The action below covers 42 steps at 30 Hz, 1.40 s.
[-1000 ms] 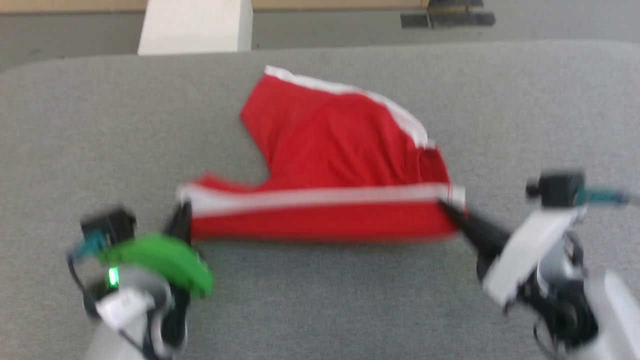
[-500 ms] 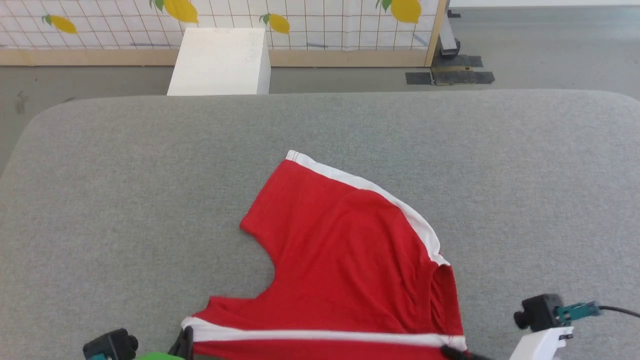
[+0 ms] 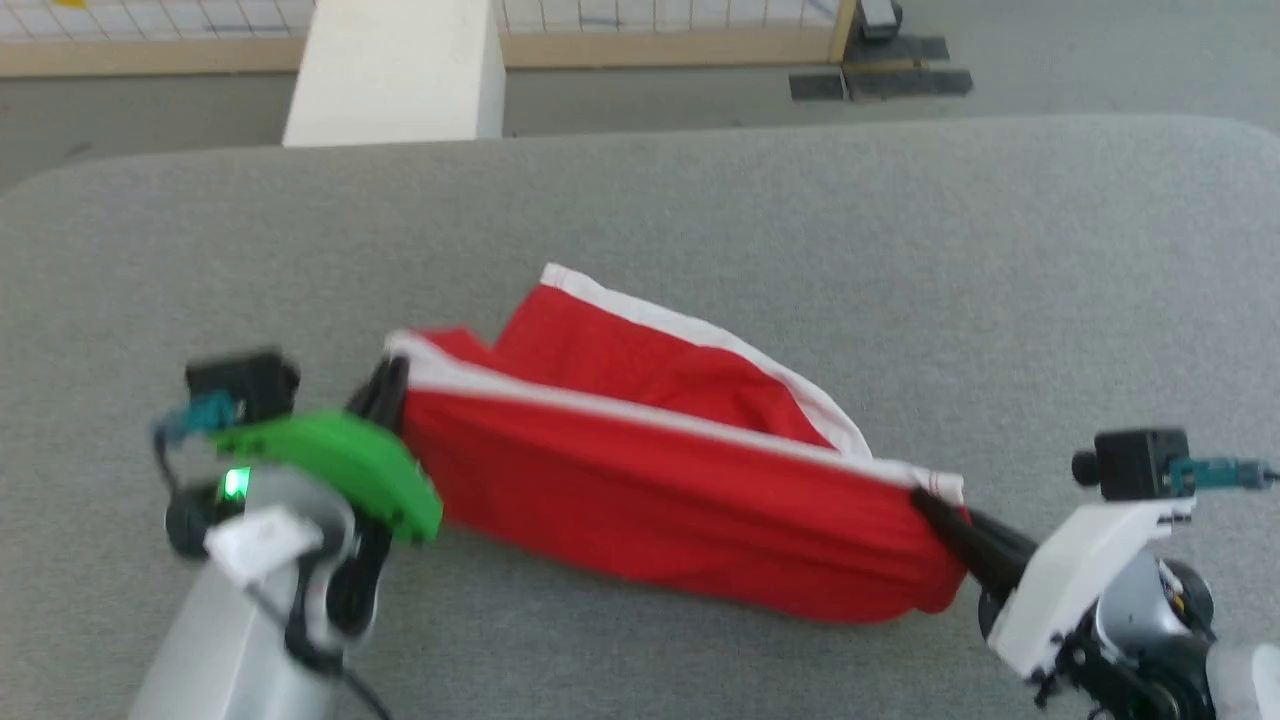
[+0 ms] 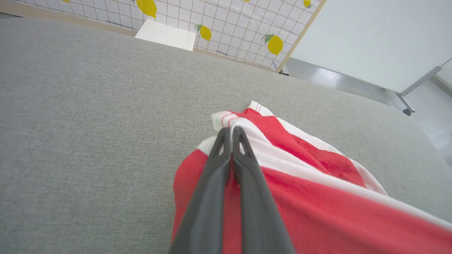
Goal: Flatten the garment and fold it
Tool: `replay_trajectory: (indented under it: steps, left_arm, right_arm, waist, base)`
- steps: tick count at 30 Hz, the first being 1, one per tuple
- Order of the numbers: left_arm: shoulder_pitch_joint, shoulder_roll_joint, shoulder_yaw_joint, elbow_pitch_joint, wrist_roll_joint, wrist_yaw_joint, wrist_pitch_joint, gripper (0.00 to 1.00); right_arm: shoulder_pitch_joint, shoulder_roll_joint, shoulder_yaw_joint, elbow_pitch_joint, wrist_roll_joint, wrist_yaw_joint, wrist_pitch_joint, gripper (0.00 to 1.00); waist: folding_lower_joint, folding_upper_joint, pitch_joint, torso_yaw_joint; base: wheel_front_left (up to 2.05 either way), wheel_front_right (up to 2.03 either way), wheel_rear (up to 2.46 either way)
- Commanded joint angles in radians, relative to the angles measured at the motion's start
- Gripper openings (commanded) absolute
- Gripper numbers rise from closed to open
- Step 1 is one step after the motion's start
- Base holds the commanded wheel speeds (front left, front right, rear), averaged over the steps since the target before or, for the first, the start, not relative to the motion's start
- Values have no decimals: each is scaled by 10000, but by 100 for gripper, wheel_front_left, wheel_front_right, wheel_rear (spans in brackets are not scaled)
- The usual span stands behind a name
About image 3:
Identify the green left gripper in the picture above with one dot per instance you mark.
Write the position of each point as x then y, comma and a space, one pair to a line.
350, 465

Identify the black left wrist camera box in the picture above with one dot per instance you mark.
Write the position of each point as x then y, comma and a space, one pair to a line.
245, 385

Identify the grey metal stand foot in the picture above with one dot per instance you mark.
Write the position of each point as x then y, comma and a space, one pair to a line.
880, 15

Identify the small black floor mat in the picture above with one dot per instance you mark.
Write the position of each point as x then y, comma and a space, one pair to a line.
818, 86

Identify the red and white shorts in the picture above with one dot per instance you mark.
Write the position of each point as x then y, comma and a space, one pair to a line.
650, 480

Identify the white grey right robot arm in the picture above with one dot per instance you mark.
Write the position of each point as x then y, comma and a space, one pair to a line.
1160, 640

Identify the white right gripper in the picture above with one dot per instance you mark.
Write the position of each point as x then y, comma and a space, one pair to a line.
1070, 580

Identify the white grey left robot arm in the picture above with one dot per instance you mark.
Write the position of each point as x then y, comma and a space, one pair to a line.
260, 600

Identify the white rectangular box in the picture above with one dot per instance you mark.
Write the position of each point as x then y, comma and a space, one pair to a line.
395, 80

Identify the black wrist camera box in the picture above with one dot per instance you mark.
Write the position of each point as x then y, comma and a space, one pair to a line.
1140, 463
245, 385

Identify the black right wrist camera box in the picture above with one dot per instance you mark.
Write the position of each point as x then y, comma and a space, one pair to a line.
1140, 463

